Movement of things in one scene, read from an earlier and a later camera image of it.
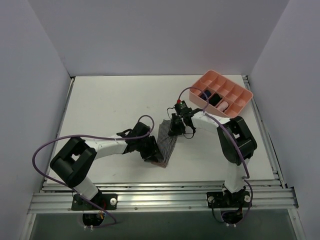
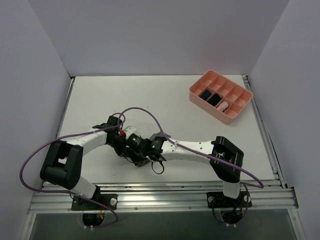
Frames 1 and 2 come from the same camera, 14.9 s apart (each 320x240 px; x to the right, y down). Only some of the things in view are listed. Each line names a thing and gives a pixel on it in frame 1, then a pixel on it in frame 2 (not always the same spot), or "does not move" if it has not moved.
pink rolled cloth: [223, 106] does not move
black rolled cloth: [214, 99] does not move
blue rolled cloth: [203, 96] does not move
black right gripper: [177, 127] to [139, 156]
